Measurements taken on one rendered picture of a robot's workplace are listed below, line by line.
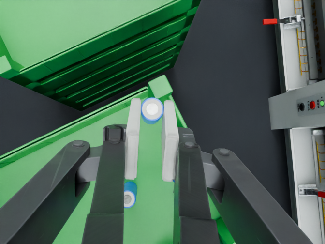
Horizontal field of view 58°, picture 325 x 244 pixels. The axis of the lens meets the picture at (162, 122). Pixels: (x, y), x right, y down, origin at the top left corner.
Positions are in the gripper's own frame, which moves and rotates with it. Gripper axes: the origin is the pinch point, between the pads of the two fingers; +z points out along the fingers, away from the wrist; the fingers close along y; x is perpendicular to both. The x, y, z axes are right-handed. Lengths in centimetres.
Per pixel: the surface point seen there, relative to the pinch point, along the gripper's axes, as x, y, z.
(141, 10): 7.4, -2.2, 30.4
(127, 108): -3.9, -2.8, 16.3
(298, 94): -9, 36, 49
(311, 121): -13, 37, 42
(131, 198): -10.0, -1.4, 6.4
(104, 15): 6.2, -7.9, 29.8
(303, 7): 11, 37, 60
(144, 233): -17.6, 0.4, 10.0
